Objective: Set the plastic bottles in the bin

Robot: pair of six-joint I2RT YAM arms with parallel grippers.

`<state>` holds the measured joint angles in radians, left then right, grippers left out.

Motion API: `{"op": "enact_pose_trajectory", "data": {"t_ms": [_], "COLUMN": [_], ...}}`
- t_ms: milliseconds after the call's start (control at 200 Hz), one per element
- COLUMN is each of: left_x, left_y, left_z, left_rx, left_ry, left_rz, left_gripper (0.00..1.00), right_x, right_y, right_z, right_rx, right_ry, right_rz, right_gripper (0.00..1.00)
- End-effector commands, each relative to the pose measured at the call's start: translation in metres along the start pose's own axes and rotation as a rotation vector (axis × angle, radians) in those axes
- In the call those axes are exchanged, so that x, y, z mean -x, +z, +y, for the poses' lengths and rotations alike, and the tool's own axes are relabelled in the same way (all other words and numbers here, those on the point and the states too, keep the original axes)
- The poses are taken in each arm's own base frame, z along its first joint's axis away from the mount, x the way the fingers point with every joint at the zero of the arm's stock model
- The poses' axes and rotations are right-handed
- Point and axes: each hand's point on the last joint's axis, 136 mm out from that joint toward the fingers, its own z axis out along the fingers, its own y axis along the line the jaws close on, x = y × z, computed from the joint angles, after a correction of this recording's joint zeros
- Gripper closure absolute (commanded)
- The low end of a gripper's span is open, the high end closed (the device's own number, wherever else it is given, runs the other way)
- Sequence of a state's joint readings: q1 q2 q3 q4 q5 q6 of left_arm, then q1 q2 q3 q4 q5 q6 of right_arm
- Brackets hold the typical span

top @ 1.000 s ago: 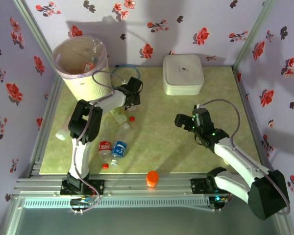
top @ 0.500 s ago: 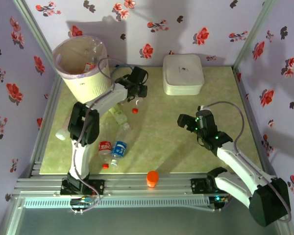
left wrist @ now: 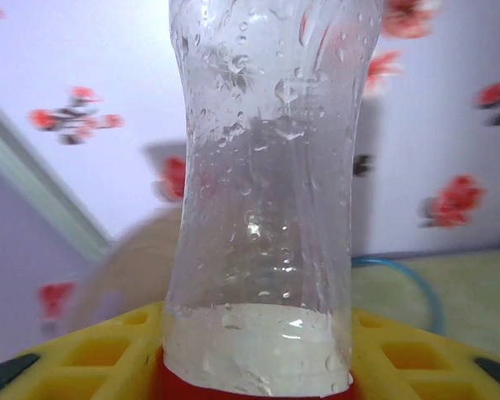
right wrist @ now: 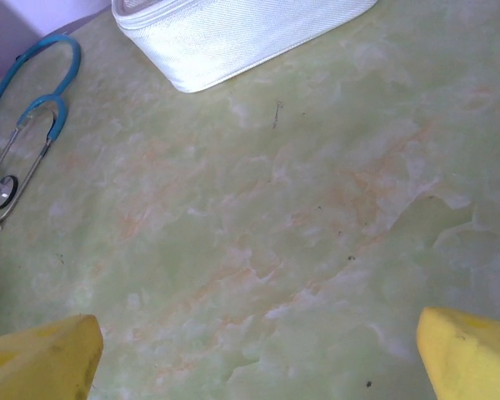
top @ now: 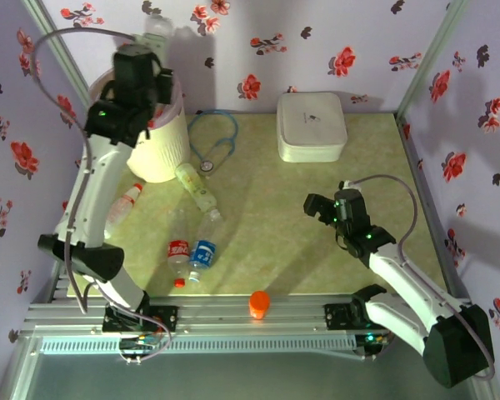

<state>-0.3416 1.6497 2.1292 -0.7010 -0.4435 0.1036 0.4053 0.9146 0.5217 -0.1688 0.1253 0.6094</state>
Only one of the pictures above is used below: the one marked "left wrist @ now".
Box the white ribbed waste bin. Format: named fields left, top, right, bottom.
left=66, top=206, right=188, bottom=334

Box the aluminium corner post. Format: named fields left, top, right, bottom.
left=0, top=89, right=112, bottom=262

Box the crushed clear red-capped bottle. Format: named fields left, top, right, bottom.
left=154, top=0, right=387, bottom=400

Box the blue stethoscope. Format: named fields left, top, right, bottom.
left=350, top=256, right=446, bottom=337

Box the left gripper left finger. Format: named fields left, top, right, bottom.
left=0, top=300, right=166, bottom=400

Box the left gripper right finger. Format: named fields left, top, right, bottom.
left=352, top=307, right=500, bottom=400

